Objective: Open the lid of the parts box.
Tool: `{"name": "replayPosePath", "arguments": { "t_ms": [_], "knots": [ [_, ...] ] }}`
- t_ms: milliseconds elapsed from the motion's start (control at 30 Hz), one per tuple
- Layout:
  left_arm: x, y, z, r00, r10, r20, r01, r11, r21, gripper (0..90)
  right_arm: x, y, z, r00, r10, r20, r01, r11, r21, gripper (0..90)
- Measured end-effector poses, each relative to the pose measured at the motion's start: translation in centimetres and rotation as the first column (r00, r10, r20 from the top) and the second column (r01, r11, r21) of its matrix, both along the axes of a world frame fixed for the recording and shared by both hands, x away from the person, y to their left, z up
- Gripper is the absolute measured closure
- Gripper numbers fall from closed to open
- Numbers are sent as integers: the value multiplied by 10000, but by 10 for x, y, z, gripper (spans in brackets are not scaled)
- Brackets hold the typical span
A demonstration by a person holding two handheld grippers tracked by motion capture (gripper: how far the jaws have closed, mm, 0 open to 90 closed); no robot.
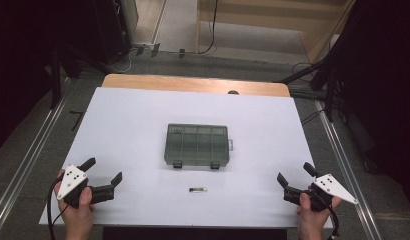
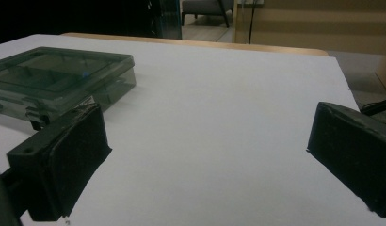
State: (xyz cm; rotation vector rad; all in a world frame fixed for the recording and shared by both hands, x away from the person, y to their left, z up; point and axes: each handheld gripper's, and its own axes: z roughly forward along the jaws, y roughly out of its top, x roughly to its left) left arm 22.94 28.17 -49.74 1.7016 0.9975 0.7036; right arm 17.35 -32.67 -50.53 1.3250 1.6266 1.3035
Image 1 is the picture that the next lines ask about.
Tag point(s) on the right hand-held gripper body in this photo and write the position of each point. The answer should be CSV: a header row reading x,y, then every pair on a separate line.
x,y
329,186

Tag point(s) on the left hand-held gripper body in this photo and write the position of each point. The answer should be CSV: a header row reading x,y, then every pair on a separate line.
x,y
73,180

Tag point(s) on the grey transparent compartment box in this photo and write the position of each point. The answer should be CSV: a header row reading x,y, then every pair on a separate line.
x,y
197,145

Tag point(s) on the person's left hand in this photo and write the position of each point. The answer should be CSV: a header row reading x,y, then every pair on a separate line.
x,y
78,218

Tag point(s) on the person's right hand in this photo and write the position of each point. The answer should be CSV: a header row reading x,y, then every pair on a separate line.
x,y
309,221

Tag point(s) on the white board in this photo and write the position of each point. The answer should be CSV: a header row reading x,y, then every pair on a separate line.
x,y
133,120

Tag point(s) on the black tripod stand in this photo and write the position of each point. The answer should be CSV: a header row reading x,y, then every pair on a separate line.
x,y
329,83

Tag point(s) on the black metal stand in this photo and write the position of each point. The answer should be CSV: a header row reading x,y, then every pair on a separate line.
x,y
55,76

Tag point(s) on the dark round table grommet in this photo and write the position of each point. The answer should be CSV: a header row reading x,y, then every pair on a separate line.
x,y
233,92

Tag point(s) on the wooden table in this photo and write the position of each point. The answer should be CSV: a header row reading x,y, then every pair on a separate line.
x,y
193,83

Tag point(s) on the black cabinet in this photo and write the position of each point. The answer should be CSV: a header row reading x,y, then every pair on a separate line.
x,y
109,30

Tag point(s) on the small black plug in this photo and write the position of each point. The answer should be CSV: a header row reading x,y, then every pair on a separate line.
x,y
181,53

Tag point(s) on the aluminium floor rail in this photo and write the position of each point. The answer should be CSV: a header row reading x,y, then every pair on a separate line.
x,y
26,163
343,173

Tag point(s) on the black angled floor bracket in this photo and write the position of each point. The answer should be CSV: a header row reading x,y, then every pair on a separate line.
x,y
78,114

